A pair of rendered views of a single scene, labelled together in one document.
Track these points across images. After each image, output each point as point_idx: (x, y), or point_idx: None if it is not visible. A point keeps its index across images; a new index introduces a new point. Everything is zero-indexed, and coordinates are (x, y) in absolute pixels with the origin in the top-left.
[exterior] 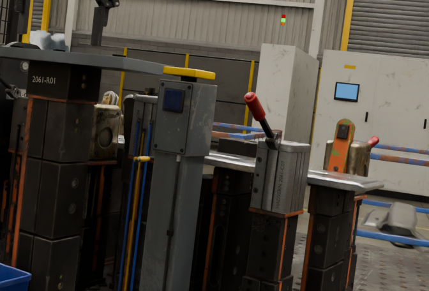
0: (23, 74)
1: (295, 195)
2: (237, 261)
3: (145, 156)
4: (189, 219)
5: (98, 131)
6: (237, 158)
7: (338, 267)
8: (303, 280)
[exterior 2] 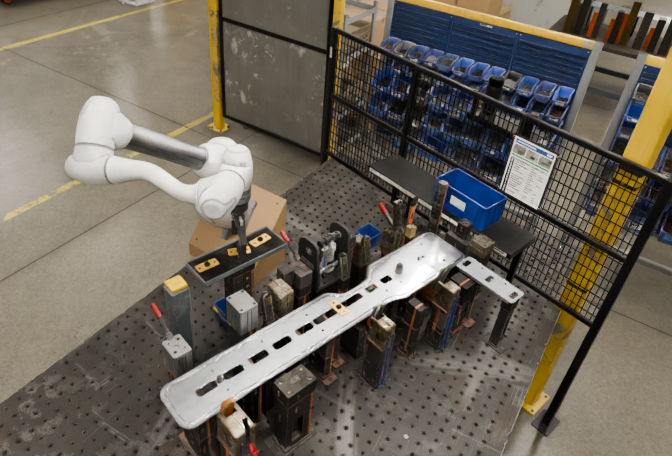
0: (308, 254)
1: (168, 365)
2: (244, 405)
3: (215, 309)
4: (174, 331)
5: None
6: (249, 363)
7: (195, 438)
8: None
